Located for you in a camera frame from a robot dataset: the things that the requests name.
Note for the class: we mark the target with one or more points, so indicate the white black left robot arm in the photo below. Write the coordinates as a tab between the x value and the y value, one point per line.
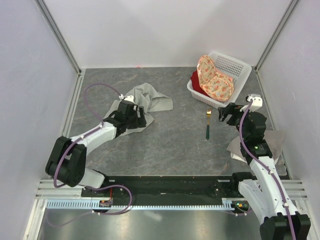
67	161

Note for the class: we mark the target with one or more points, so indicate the red cloth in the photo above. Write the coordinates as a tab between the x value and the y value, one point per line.
196	85

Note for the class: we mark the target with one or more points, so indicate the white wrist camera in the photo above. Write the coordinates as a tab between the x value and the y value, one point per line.
129	98
255	100

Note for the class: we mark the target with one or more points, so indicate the taupe grey cloth pile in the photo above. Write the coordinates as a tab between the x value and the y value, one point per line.
274	138

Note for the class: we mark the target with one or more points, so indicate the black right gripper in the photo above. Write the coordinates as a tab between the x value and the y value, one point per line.
231	108

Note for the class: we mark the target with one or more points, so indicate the gold fork green handle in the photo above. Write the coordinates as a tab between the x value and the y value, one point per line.
208	116

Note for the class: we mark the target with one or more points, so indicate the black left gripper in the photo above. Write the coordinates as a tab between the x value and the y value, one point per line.
140	122

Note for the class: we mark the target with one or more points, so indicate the slotted cable duct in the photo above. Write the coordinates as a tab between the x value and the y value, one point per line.
90	204

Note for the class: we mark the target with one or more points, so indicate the white plastic basket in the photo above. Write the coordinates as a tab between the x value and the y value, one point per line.
237	69

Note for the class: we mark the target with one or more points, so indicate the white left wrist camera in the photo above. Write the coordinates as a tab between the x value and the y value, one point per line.
129	98

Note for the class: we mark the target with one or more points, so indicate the grey cloth napkin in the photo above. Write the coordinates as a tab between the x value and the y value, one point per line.
144	96

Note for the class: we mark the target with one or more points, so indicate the floral patterned cloth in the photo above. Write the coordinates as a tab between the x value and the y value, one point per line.
216	84

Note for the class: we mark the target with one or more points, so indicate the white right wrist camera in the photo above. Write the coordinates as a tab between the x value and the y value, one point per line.
255	100

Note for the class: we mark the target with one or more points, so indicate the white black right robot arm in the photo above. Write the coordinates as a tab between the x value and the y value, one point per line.
262	188

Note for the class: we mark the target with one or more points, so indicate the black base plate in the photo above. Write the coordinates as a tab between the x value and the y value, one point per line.
210	186

